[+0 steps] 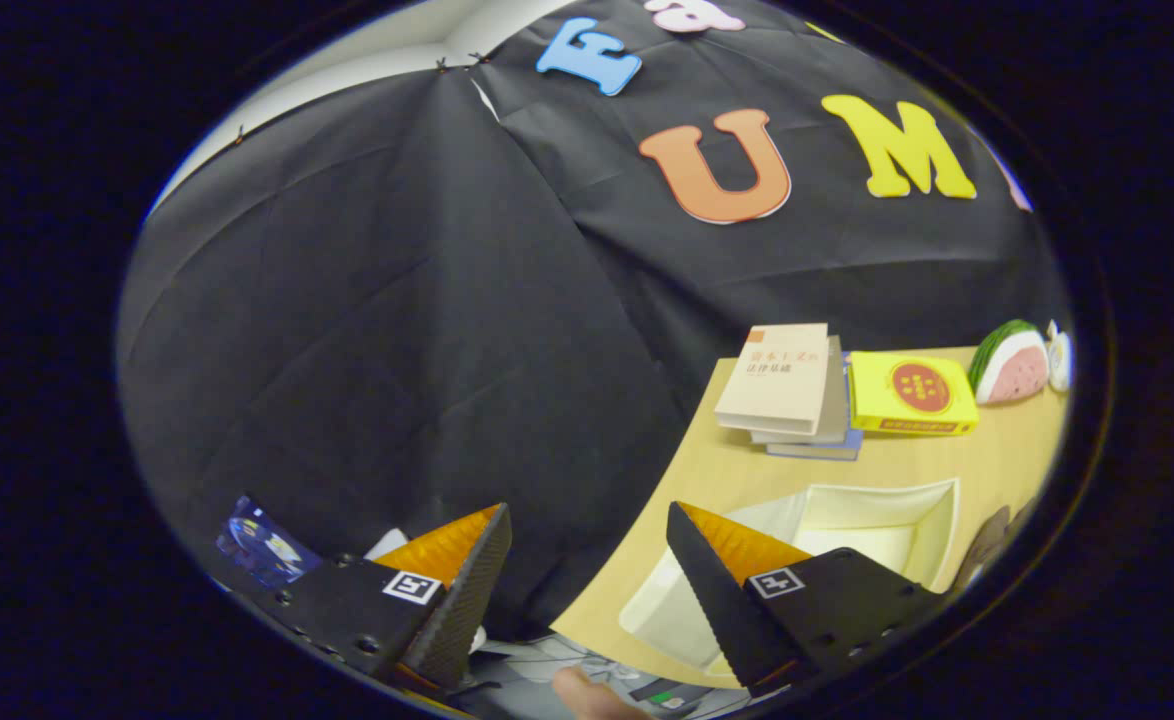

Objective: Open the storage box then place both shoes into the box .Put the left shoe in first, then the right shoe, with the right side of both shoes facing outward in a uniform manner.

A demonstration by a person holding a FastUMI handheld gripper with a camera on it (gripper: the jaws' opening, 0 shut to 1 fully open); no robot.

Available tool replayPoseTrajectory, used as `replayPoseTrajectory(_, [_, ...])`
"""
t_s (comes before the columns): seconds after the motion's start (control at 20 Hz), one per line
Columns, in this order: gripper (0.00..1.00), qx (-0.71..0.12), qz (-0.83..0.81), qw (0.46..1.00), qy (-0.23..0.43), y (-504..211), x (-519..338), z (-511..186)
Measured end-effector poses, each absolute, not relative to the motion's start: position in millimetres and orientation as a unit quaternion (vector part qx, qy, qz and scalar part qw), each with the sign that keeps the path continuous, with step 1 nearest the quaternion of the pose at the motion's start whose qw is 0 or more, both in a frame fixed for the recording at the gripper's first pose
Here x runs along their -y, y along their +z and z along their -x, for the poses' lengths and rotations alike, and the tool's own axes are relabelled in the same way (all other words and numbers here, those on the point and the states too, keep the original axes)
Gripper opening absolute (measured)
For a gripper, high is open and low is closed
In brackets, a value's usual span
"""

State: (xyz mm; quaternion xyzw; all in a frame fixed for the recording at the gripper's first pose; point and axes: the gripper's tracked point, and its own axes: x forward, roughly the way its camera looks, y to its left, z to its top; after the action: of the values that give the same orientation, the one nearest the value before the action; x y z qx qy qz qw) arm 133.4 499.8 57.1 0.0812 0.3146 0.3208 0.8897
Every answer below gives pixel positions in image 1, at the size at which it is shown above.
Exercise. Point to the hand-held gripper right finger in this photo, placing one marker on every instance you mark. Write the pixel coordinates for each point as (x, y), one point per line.
(712, 610)

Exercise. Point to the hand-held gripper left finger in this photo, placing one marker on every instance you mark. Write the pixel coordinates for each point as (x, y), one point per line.
(472, 600)

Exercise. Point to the cream fabric storage box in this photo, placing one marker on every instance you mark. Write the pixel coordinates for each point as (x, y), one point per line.
(877, 520)

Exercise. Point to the brown fuzzy shoe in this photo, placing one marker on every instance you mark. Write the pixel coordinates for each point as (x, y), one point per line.
(989, 540)

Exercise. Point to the black device with green light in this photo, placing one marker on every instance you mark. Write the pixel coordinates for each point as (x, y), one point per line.
(667, 695)

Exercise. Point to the blue cover book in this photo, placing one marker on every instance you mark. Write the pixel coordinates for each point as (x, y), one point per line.
(817, 451)

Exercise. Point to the beige cover book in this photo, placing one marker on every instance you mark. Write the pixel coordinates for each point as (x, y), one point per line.
(772, 380)

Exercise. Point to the grey thick book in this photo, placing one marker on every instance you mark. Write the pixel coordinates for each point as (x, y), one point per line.
(835, 400)

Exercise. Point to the black backdrop cloth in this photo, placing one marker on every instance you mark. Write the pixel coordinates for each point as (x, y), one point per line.
(347, 350)

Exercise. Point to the yellow book with red circle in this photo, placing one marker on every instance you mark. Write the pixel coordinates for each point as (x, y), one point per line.
(912, 390)

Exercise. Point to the watermelon slice plush toy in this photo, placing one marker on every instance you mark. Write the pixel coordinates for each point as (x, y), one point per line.
(1012, 365)

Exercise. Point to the white plush toy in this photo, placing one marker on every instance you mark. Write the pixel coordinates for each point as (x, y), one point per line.
(1060, 360)

